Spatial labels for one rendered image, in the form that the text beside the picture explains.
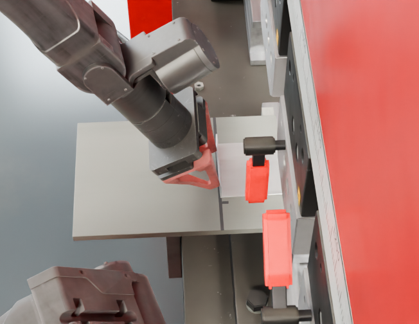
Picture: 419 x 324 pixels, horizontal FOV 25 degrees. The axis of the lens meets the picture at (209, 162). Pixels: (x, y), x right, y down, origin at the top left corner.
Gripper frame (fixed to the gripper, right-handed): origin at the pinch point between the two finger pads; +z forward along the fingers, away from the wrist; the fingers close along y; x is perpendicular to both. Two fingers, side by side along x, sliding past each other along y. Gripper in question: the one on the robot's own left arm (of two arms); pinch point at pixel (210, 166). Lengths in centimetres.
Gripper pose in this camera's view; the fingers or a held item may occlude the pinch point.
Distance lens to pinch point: 116.9
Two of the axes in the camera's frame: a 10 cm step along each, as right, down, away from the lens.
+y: -0.6, -7.9, 6.1
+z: 5.0, 5.0, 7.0
